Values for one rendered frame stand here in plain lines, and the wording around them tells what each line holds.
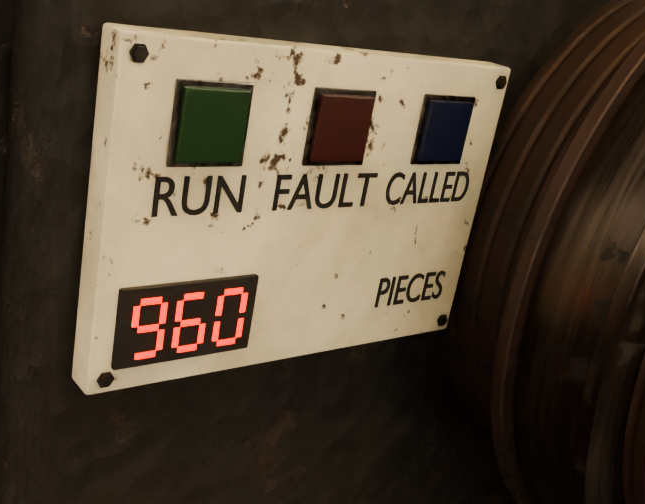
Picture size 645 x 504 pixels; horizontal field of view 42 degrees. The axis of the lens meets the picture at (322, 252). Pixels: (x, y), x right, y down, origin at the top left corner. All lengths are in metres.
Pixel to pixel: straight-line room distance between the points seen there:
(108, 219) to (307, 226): 0.12
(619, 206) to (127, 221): 0.26
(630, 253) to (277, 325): 0.20
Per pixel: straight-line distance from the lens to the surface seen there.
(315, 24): 0.46
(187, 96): 0.39
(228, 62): 0.41
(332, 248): 0.48
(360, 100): 0.45
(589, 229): 0.50
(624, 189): 0.49
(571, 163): 0.50
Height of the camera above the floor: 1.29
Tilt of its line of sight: 19 degrees down
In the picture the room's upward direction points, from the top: 11 degrees clockwise
